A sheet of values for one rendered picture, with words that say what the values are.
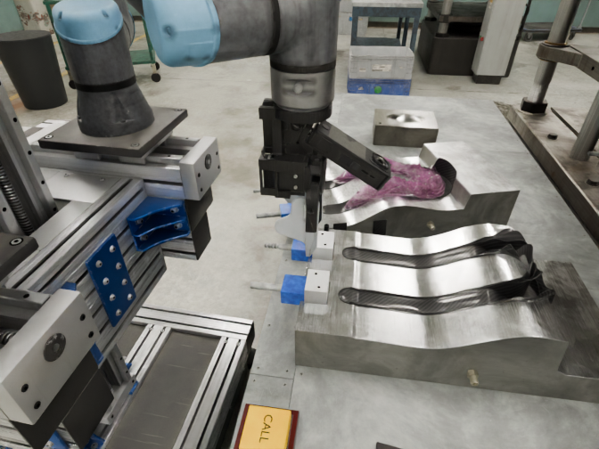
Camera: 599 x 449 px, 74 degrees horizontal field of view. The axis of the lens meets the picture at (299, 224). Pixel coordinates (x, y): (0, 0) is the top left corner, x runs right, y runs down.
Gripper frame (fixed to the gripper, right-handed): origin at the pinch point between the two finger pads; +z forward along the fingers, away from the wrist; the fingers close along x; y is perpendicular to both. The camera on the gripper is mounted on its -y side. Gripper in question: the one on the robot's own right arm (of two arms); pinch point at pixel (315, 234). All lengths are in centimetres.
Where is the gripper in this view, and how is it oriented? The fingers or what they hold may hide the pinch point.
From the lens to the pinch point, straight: 59.4
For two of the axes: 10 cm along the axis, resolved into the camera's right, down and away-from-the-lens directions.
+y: -9.9, -0.8, 1.1
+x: -1.4, 5.9, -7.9
